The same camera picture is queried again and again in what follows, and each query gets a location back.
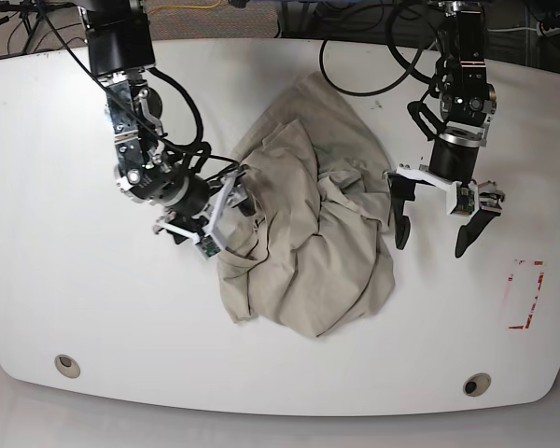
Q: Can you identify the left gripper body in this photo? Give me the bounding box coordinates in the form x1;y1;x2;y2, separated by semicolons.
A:
387;138;505;217

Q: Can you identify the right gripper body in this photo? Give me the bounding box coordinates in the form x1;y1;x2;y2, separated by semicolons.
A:
152;167;248;251

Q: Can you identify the beige T-shirt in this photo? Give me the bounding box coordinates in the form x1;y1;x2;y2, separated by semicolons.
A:
217;72;395;339

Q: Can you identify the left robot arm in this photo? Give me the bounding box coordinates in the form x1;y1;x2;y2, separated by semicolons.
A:
386;1;505;258

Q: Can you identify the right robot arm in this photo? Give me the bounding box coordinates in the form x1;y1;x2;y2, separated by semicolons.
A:
77;1;248;259

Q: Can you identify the red tape rectangle marking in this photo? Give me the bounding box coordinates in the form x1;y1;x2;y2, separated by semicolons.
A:
502;259;545;330

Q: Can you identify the white power strip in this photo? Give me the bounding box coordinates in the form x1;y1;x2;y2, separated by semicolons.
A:
537;13;560;37

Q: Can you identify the black tripod stand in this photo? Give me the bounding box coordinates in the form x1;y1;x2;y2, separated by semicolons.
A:
0;0;76;55

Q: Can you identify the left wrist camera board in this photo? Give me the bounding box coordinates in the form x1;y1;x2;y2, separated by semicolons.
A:
452;187;475;217

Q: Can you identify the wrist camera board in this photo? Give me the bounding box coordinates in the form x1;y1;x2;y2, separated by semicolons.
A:
197;236;220;259
452;187;475;217

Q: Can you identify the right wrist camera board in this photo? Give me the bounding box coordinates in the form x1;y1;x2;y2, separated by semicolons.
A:
197;236;220;259

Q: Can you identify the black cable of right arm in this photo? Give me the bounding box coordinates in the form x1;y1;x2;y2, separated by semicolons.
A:
32;0;244;188

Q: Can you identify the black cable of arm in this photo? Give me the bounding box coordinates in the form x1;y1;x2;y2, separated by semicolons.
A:
32;0;244;188
318;0;444;98

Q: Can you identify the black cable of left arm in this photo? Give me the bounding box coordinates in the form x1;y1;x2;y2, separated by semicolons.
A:
318;0;444;98

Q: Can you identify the right table cable grommet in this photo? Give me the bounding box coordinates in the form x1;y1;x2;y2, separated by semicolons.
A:
463;372;492;398

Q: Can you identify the table cable grommet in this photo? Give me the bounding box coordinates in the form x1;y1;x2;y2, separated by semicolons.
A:
54;355;81;379
463;372;492;398

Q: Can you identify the left table cable grommet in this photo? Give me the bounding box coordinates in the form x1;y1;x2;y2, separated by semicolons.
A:
54;355;81;379

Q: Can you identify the yellow cable on floor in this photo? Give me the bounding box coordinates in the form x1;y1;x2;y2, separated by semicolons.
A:
144;0;223;15

